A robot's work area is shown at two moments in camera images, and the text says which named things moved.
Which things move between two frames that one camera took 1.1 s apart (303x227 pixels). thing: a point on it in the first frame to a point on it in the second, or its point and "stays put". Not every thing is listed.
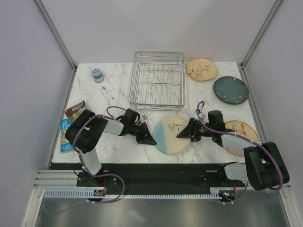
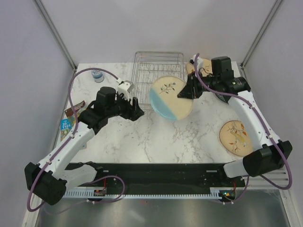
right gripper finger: (184, 134) to (186, 92)
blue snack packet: (65, 146) stays put
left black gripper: (145, 137) to (132, 112)
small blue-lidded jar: (98, 75) stays put
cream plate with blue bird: (201, 69) stays put
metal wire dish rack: (157, 82) stays put
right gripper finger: (190, 127) to (188, 88)
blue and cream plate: (165, 135) to (164, 100)
